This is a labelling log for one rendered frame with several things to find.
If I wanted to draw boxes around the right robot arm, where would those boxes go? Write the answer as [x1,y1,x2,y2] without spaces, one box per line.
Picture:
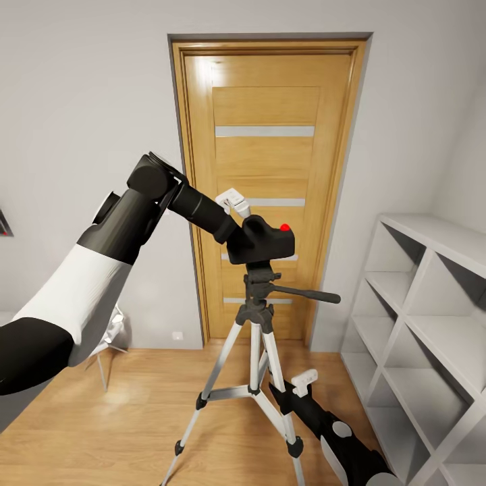
[269,369,406,486]

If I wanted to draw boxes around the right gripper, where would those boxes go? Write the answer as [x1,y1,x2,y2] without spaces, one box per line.
[269,379,318,423]

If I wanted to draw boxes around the camera tripod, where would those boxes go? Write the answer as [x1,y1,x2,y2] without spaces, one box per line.
[160,260,342,486]

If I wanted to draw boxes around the digital camera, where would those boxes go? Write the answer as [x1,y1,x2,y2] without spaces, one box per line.
[226,215,295,265]

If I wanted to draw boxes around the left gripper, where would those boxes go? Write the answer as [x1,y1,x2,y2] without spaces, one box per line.
[186,193,254,247]

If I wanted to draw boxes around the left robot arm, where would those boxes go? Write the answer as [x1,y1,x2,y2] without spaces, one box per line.
[0,152,254,434]

